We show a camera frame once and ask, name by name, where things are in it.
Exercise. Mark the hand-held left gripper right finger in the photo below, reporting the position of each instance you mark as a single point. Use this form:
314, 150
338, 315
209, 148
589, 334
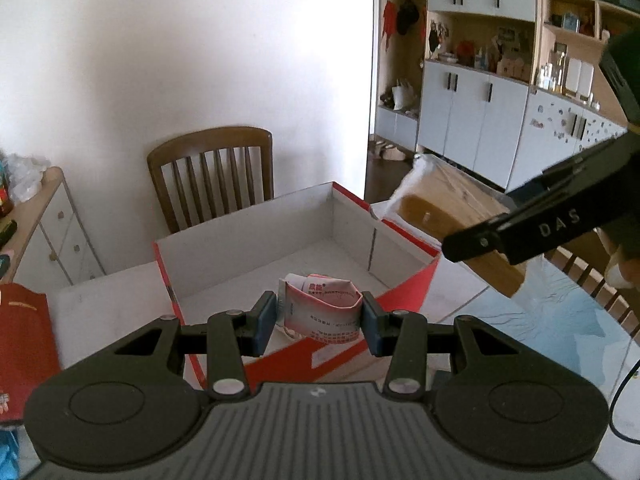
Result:
372, 327

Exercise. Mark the white wooden wall cabinet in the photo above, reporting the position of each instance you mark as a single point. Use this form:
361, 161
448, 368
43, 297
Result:
460, 115

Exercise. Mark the white wooden sideboard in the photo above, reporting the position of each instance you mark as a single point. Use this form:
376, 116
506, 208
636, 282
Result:
60, 240

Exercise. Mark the red label bottle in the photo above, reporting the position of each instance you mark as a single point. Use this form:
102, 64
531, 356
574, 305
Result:
4, 195

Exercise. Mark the red paper bag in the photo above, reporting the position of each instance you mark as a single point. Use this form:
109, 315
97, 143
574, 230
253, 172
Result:
25, 340

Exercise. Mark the tan package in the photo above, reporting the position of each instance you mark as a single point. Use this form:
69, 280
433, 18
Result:
435, 215

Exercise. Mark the black hanging hat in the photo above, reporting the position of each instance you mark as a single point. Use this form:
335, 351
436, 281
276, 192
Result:
407, 15

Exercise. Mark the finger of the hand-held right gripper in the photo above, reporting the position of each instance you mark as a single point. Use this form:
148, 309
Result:
475, 242

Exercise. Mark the white pink packet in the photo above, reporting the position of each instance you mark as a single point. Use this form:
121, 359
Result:
325, 310

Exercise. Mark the person's right hand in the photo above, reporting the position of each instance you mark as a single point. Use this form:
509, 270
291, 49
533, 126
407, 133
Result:
622, 272

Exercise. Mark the black flat object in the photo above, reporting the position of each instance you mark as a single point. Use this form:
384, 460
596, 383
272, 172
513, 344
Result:
6, 234

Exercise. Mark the pair of shoes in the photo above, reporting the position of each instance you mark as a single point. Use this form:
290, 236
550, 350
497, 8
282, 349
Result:
390, 151

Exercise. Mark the red cardboard box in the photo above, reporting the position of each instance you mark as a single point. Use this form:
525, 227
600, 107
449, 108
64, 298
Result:
240, 250

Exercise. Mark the clear plastic bag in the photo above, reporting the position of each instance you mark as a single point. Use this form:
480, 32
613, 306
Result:
25, 177

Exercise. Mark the white tote bag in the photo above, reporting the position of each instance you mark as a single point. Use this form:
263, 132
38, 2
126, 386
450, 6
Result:
402, 95

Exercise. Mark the red hanging cloth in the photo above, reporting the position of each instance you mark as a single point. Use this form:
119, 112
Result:
389, 20

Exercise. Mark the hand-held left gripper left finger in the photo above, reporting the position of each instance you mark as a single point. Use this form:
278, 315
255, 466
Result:
264, 325

